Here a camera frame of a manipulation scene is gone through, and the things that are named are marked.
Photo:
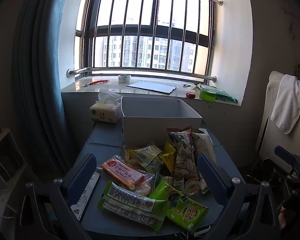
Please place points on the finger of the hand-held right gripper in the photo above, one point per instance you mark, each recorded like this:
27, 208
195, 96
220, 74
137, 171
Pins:
282, 152

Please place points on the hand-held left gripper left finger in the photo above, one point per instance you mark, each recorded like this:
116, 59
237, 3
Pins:
82, 177

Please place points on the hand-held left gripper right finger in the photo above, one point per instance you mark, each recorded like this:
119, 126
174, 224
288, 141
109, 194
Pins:
211, 177

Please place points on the clear jelly cup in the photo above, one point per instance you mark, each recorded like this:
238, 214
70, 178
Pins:
192, 187

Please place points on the floral print snack packet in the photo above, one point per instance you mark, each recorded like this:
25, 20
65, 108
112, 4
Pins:
183, 155

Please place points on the orange snack packet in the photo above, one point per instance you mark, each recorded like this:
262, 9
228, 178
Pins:
122, 174

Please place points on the green packet with yellow print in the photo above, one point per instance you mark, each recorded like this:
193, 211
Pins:
187, 215

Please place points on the yellow cartoon snack packet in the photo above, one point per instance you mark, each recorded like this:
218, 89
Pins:
131, 156

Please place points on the green white snack packet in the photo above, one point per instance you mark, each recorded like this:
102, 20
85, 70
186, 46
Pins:
130, 217
132, 196

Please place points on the yellow packet with barcode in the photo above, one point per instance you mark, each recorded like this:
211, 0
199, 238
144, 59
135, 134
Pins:
147, 155

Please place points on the white cardboard box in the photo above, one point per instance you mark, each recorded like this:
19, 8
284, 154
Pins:
150, 130

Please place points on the person's right hand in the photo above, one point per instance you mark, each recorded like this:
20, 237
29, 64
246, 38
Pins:
283, 218

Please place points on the smartphone with cartoon case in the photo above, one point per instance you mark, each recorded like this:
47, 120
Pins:
86, 195

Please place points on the white towel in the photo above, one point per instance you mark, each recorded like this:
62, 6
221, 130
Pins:
288, 102

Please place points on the tissue box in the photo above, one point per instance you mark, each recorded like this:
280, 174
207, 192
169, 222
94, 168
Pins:
103, 112

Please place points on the white shelf unit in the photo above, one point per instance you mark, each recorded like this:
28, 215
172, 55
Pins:
5, 160

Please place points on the green plastic bag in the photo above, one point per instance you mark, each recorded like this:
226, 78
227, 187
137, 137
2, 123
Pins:
225, 96

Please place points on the green tape roll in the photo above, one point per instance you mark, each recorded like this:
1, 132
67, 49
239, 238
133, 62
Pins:
207, 95

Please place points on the small red object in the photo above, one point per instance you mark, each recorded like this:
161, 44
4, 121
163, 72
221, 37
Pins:
190, 95

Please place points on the blue curtain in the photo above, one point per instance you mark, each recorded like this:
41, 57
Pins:
43, 80

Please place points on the clear tape roll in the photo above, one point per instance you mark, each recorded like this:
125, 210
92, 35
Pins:
124, 78

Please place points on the grey flat board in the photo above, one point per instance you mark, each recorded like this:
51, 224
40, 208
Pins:
152, 87

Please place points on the metal window guard railing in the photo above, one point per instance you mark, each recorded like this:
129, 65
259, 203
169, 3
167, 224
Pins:
150, 30

